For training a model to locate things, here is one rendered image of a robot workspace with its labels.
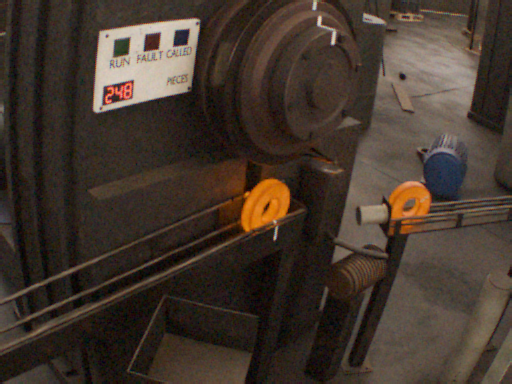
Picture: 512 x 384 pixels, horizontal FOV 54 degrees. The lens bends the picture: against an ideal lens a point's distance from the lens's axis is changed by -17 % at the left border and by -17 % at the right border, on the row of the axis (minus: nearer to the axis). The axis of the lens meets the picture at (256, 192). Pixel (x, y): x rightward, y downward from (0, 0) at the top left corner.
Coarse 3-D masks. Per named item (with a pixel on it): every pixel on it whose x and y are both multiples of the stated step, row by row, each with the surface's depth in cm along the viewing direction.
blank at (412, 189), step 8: (408, 184) 170; (416, 184) 170; (392, 192) 171; (400, 192) 169; (408, 192) 169; (416, 192) 170; (424, 192) 171; (392, 200) 170; (400, 200) 170; (416, 200) 174; (424, 200) 172; (392, 208) 170; (400, 208) 171; (416, 208) 175; (424, 208) 174; (392, 216) 172; (400, 216) 173
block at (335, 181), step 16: (304, 176) 169; (320, 176) 165; (336, 176) 165; (304, 192) 171; (320, 192) 166; (336, 192) 168; (320, 208) 168; (336, 208) 172; (304, 224) 174; (320, 224) 170; (320, 240) 173
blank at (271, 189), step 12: (264, 180) 151; (276, 180) 153; (252, 192) 149; (264, 192) 148; (276, 192) 152; (288, 192) 157; (252, 204) 148; (264, 204) 150; (276, 204) 156; (288, 204) 159; (252, 216) 149; (264, 216) 157; (276, 216) 157; (252, 228) 151
